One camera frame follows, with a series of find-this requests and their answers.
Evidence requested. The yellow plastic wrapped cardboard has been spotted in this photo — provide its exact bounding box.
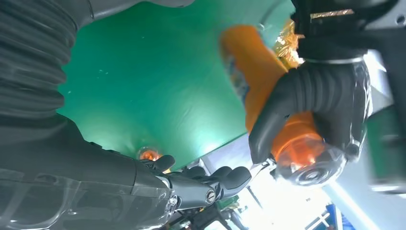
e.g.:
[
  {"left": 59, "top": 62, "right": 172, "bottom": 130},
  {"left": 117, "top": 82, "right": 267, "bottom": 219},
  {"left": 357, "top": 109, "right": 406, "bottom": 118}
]
[{"left": 272, "top": 18, "right": 306, "bottom": 71}]

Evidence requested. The green table mat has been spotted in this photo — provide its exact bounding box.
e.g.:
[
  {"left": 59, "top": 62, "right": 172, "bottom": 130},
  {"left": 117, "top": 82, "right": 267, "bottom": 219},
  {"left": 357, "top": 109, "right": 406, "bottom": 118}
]
[{"left": 56, "top": 0, "right": 296, "bottom": 171}]

